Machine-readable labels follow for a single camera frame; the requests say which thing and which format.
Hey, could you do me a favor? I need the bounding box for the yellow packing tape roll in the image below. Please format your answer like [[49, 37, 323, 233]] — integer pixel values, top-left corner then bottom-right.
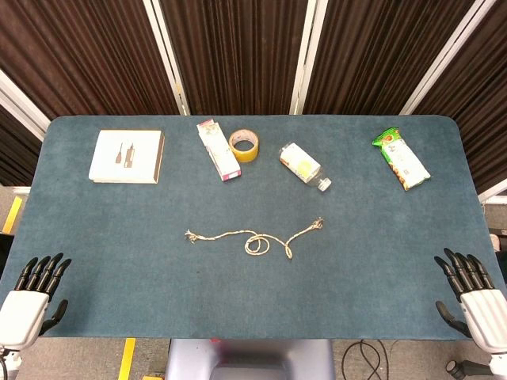
[[228, 128, 261, 163]]

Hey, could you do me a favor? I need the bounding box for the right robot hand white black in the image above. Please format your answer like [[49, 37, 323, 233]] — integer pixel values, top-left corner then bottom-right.
[[434, 248, 507, 355]]

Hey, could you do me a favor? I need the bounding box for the white partition frame post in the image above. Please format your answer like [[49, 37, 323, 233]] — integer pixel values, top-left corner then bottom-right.
[[0, 69, 51, 142], [143, 0, 192, 116], [477, 180, 507, 205], [289, 0, 330, 116], [398, 0, 498, 116]]

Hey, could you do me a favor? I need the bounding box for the beige twisted rope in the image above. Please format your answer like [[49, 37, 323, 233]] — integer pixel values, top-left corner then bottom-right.
[[184, 216, 325, 260]]

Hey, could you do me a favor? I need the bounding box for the black floor cable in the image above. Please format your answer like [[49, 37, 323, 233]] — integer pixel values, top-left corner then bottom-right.
[[342, 339, 391, 380]]

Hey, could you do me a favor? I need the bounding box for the white flat cardboard box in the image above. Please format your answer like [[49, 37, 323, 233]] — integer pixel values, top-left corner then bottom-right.
[[87, 129, 166, 185]]

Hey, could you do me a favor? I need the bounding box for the blue felt table mat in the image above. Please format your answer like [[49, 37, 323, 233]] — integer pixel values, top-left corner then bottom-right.
[[0, 114, 507, 340]]

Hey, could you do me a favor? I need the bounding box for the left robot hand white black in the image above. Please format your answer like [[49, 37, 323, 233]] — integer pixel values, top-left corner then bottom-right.
[[0, 253, 73, 352]]

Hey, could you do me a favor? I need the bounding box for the clear plastic drink bottle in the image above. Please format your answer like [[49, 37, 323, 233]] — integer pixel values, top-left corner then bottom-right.
[[278, 142, 333, 192]]

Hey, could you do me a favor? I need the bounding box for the brown pleated partition panel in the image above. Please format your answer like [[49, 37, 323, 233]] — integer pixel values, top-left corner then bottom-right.
[[0, 0, 181, 120], [303, 0, 476, 116], [411, 0, 507, 195], [0, 104, 44, 187], [158, 0, 312, 116]]

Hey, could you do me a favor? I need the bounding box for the yellow floor tape strip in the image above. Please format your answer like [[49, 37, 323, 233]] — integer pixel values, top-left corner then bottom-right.
[[117, 338, 137, 380], [2, 196, 24, 234]]

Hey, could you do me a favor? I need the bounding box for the long pink white carton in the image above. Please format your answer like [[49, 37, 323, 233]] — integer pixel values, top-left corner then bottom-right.
[[196, 120, 242, 183]]

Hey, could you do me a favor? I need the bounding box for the green white snack packet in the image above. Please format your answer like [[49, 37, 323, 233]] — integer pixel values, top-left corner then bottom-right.
[[372, 127, 432, 192]]

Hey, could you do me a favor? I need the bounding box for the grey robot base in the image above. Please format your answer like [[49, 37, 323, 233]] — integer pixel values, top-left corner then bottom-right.
[[165, 338, 334, 380]]

